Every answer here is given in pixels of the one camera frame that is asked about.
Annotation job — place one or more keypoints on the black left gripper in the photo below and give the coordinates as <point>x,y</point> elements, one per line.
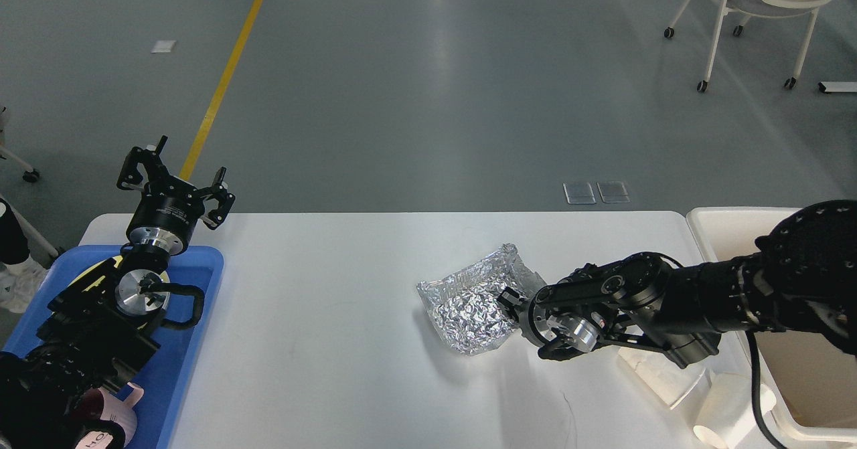
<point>168,222</point>

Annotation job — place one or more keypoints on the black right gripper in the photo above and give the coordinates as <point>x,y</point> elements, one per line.
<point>561,329</point>

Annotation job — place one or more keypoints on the aluminium foil sheet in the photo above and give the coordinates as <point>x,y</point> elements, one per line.
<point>464,307</point>

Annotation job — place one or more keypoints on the pink ribbed mug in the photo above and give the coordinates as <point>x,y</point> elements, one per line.
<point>100,404</point>

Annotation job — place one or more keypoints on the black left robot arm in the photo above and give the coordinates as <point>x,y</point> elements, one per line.
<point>100,333</point>

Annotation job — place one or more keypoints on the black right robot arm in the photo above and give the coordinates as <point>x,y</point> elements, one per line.
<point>802,278</point>

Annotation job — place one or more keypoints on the left clear floor plate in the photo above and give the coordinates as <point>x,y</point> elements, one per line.
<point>579,194</point>

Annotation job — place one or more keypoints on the clear floor plate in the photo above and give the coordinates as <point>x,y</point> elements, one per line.
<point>613,192</point>
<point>579,194</point>

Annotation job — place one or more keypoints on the white paper cup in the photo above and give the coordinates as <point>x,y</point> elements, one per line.
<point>726,416</point>
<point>671,384</point>

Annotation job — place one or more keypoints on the right clear floor plate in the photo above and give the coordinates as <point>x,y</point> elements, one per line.
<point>613,192</point>

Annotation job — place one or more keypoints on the person in black clothes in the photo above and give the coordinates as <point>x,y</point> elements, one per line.
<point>21,276</point>

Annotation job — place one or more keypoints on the blue plastic tray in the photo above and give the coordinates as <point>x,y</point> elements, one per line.
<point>166,377</point>

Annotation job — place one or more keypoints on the beige plastic bin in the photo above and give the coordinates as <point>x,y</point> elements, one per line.
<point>815,381</point>

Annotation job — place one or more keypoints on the white bar on floor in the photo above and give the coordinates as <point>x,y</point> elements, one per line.
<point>837,87</point>

